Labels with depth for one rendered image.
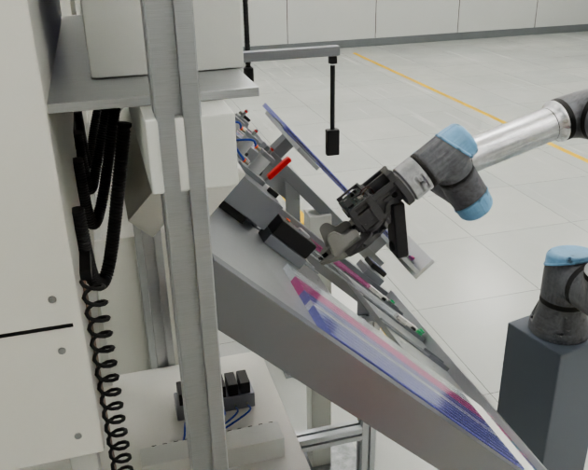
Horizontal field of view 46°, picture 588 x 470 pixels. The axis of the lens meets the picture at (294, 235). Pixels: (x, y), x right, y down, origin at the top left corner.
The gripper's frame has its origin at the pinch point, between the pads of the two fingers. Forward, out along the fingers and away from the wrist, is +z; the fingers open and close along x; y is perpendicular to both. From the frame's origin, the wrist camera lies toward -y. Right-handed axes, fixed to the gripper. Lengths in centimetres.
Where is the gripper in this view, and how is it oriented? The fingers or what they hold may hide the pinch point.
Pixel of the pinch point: (327, 259)
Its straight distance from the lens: 132.5
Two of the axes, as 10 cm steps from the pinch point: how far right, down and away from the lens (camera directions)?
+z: -7.8, 6.3, 0.4
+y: -5.6, -6.7, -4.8
